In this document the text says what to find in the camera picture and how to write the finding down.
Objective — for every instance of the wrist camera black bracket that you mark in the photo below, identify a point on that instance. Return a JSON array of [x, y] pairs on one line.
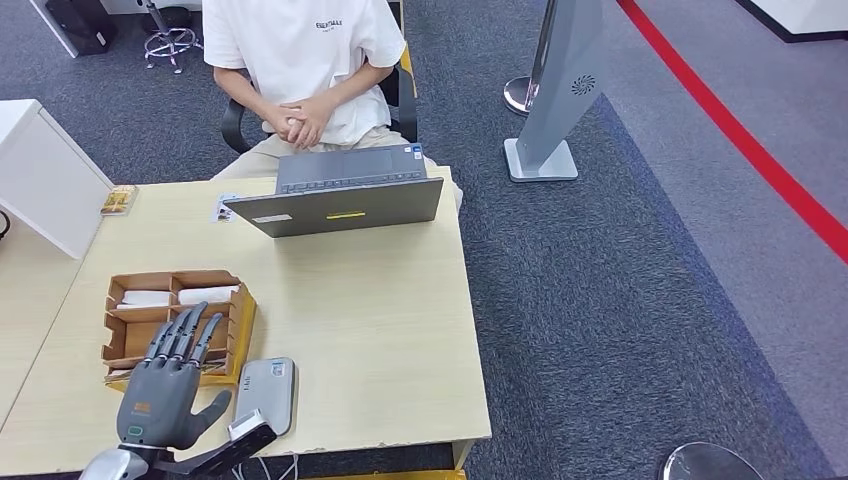
[[245, 437]]

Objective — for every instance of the wooden card organizer box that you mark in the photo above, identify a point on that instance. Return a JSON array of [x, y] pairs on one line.
[[218, 331]]

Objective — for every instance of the yellow frame piece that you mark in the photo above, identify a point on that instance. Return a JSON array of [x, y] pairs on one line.
[[405, 63]]

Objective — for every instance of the chrome stool base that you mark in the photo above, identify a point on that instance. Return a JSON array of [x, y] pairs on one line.
[[169, 40]]

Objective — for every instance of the white card stack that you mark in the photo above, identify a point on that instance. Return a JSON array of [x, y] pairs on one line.
[[144, 298], [206, 295]]

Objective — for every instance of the white platform black base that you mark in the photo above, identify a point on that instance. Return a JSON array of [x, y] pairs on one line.
[[808, 14]]

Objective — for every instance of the chrome stanchion post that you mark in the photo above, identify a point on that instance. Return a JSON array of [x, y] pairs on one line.
[[520, 93]]

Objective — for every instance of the grey kiosk stand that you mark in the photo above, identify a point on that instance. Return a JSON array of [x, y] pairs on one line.
[[563, 86]]

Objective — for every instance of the person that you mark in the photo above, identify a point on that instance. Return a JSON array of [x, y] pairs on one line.
[[305, 66]]

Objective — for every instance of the person's right hand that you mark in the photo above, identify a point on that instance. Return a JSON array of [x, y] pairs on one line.
[[281, 119]]

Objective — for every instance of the grey laptop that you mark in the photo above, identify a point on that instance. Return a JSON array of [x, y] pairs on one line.
[[344, 212]]

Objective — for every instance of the chrome stanchion base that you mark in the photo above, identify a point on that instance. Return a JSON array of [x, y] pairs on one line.
[[709, 464]]

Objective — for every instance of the black office chair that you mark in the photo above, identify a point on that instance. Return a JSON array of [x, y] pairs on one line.
[[405, 106]]

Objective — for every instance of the black bag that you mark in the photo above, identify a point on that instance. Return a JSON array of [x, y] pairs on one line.
[[83, 23]]

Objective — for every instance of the person's right forearm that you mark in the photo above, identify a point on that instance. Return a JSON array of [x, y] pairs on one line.
[[245, 93]]

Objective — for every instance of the printed room key card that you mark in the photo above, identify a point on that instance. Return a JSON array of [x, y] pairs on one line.
[[122, 376], [213, 368]]

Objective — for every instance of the white cabinet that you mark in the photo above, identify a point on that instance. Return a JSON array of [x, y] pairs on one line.
[[46, 179]]

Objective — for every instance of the person's left forearm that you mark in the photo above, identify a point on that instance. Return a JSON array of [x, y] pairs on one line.
[[361, 83]]

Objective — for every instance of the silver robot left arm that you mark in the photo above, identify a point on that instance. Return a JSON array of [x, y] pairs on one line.
[[116, 467]]

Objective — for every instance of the red barrier belt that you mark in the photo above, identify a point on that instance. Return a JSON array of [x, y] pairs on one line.
[[748, 144]]

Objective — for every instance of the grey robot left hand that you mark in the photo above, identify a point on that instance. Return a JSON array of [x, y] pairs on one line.
[[159, 404]]

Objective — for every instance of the person's left hand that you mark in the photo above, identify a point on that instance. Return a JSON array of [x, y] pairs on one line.
[[316, 122]]

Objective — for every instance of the white panel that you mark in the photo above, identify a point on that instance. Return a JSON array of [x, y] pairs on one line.
[[53, 26]]

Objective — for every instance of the white ID card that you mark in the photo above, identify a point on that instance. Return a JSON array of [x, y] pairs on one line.
[[222, 208]]

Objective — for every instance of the grey card reader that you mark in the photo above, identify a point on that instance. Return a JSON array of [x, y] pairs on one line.
[[272, 391]]

